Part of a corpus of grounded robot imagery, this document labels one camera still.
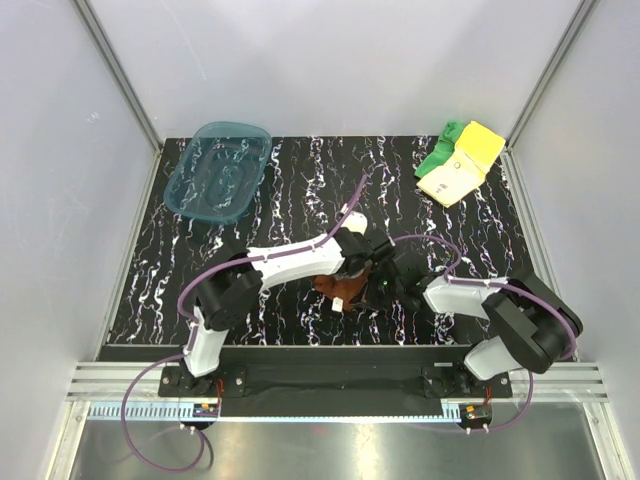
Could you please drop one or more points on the right aluminium frame post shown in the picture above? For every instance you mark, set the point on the right aluminium frame post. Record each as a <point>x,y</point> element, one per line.
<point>559,54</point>

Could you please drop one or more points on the aluminium frame rail front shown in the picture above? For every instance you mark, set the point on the aluminium frame rail front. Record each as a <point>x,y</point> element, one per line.
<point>112,393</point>

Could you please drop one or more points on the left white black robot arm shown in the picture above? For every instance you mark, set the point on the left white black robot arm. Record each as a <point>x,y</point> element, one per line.
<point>222,297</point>

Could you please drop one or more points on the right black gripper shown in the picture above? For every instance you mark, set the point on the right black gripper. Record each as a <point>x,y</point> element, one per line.
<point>374,274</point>

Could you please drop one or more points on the green towel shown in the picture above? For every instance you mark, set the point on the green towel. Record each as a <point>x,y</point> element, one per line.
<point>443,150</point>

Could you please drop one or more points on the cream towel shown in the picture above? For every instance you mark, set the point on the cream towel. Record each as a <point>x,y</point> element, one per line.
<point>451,182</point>

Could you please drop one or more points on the aluminium frame post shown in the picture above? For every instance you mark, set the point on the aluminium frame post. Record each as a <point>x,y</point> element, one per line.
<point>559,54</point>
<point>90,20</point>

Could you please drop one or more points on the brown towel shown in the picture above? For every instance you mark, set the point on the brown towel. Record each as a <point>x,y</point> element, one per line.
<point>345,293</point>

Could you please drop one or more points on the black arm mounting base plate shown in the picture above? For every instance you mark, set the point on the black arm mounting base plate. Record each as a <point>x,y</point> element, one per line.
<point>436,371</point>

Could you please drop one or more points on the teal transparent plastic bin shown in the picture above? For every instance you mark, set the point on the teal transparent plastic bin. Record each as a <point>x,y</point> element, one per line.
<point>218,173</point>

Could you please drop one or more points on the yellow towel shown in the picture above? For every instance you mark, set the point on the yellow towel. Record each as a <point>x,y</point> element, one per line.
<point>480,144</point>

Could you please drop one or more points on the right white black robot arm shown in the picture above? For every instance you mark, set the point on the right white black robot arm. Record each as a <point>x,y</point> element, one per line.
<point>533,327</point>

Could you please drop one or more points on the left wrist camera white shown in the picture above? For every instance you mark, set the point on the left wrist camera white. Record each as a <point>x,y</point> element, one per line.
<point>355,222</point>

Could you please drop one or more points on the left aluminium frame post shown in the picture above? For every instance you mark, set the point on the left aluminium frame post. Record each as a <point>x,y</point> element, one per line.
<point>90,20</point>

